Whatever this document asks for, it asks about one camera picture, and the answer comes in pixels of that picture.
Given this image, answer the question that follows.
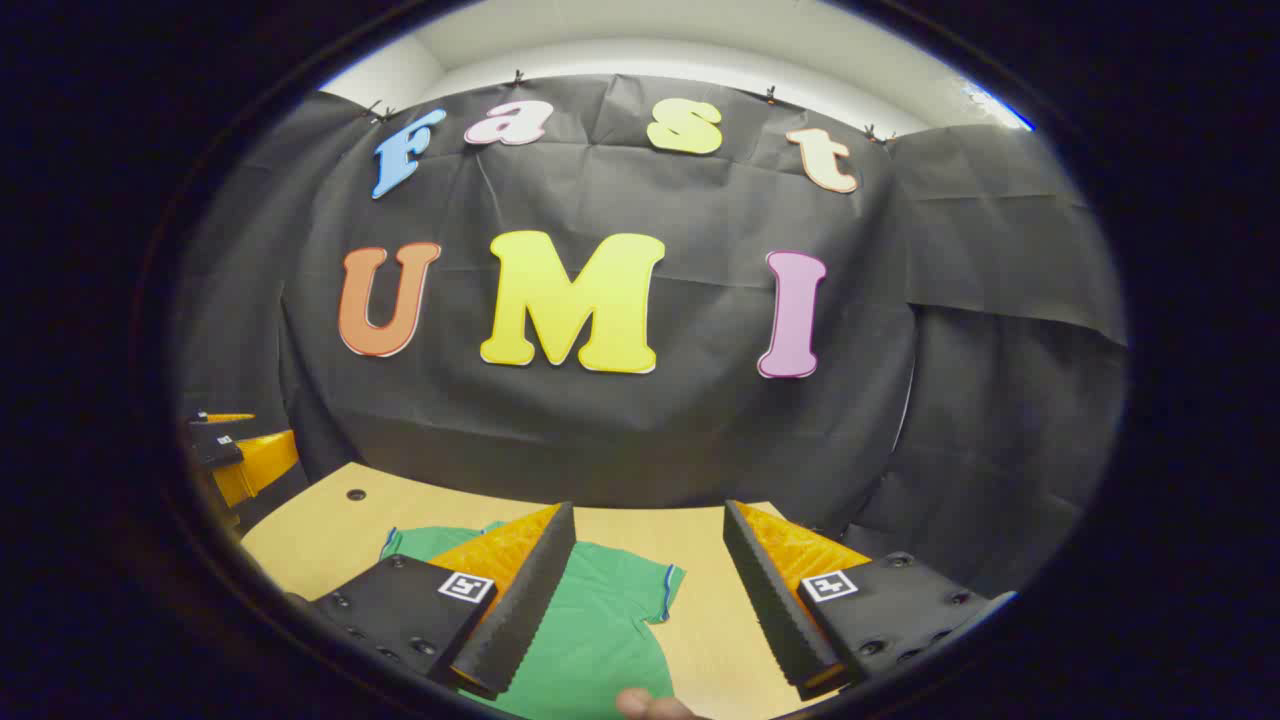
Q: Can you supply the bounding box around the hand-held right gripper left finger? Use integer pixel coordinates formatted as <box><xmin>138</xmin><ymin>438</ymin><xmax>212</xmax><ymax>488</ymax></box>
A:
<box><xmin>285</xmin><ymin>500</ymin><xmax>579</xmax><ymax>701</ymax></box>

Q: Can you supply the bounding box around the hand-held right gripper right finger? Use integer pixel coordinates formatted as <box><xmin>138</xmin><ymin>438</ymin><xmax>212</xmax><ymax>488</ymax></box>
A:
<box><xmin>722</xmin><ymin>498</ymin><xmax>1019</xmax><ymax>703</ymax></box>

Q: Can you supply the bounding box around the green T-shirt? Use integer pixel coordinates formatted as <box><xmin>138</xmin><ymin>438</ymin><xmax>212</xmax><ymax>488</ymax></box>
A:
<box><xmin>380</xmin><ymin>522</ymin><xmax>689</xmax><ymax>719</ymax></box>

